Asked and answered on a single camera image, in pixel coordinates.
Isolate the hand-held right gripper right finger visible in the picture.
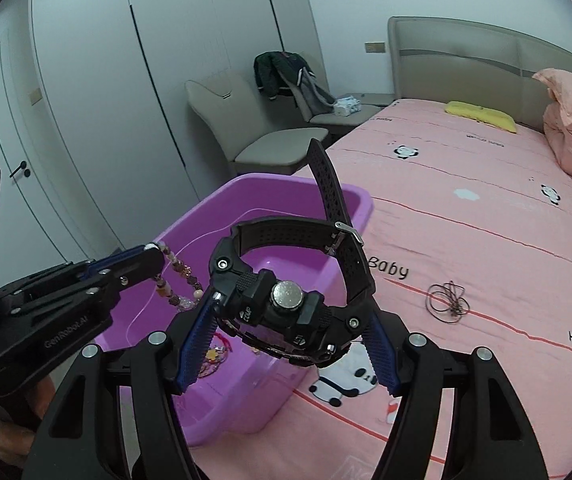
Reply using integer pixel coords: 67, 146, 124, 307
361, 309, 551, 480

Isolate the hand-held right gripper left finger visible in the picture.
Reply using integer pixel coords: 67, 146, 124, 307
21, 290, 227, 480

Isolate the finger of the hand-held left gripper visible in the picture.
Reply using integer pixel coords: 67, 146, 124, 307
0, 242, 165, 320

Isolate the yellow flower bottle keychain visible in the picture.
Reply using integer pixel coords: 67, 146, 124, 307
197, 332, 237, 380

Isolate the beaded charm bracelet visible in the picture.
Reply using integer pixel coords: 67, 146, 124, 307
153, 242, 207, 313

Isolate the purple plastic bin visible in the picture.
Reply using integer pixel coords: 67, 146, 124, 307
93, 172, 374, 448

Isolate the black sport wristwatch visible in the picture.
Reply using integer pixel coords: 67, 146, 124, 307
208, 137, 379, 367

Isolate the person's left hand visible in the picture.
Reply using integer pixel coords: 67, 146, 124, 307
0, 375, 56, 468

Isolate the pink panda print bedsheet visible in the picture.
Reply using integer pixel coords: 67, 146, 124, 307
186, 99, 572, 480

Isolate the beige lounge chair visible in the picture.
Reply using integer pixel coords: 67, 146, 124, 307
185, 72, 329, 177

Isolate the beige chair with jacket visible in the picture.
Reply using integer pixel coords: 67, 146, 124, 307
311, 92, 397, 143

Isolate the white wardrobe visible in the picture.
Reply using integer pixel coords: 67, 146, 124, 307
28, 0, 327, 261

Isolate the dark jacket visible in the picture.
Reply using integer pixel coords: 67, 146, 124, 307
253, 51, 337, 117

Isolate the tissue box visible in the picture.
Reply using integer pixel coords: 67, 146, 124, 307
333, 96, 361, 116

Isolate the yellow pillow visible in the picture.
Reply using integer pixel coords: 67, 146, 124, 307
444, 101, 517, 134

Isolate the beige upholstered headboard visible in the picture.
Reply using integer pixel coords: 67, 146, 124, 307
387, 16, 572, 133

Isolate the dark cord necklace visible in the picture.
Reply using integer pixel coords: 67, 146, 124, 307
426, 281, 470, 320

